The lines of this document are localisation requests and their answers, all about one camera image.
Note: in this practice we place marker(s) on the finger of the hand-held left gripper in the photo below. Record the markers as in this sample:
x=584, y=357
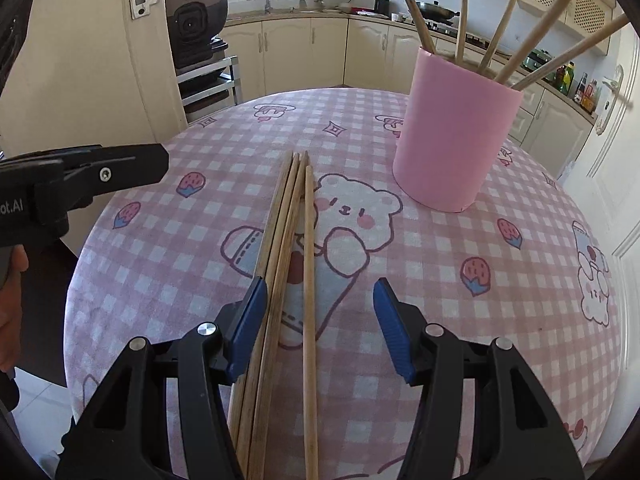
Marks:
x=135, y=167

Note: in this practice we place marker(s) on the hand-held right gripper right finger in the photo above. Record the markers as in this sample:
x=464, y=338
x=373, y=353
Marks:
x=395, y=330

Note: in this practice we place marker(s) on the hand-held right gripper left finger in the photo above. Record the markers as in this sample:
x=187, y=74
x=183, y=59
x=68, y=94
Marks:
x=247, y=330

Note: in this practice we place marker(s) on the wooden chopstick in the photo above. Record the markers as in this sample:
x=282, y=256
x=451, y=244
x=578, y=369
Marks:
x=461, y=15
x=570, y=52
x=412, y=5
x=310, y=310
x=284, y=210
x=276, y=210
x=545, y=22
x=292, y=230
x=500, y=25

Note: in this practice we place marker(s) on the pink cup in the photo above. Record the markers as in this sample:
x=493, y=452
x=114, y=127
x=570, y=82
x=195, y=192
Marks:
x=450, y=140

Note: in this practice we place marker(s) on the person's left hand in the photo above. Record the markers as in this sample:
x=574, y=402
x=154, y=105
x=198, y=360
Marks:
x=9, y=330

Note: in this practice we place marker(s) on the pink checked tablecloth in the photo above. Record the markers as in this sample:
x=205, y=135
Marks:
x=425, y=260

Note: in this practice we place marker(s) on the metal shelf rack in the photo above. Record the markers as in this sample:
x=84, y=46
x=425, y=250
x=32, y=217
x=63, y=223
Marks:
x=210, y=90

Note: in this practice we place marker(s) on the white sliding door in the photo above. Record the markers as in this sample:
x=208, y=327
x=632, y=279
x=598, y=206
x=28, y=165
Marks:
x=90, y=60

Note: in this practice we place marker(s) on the black kitchen appliance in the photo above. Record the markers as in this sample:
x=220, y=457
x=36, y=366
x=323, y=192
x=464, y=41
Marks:
x=195, y=20

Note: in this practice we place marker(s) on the cream lower kitchen cabinets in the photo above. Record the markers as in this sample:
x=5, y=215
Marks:
x=300, y=50

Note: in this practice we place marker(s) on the white panel door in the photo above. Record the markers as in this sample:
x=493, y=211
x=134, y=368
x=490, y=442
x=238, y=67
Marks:
x=615, y=200

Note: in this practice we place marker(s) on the red container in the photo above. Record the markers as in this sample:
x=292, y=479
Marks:
x=361, y=10

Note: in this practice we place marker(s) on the gas stove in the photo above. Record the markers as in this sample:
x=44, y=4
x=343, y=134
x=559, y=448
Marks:
x=450, y=32

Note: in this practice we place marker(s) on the black soy sauce bottle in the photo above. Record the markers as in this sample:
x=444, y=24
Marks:
x=581, y=91

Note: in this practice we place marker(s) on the small white cup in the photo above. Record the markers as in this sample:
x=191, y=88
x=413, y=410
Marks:
x=398, y=16

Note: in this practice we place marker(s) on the green electric cooker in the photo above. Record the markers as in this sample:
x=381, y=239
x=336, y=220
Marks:
x=539, y=62

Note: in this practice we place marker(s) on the green bottle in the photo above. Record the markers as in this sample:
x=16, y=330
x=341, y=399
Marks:
x=566, y=77

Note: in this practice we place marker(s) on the steel wok with lid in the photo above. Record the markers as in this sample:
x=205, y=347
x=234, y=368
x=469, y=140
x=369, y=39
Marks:
x=435, y=10

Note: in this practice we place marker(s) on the wide lattice door cabinet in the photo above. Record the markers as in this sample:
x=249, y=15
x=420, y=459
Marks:
x=565, y=0

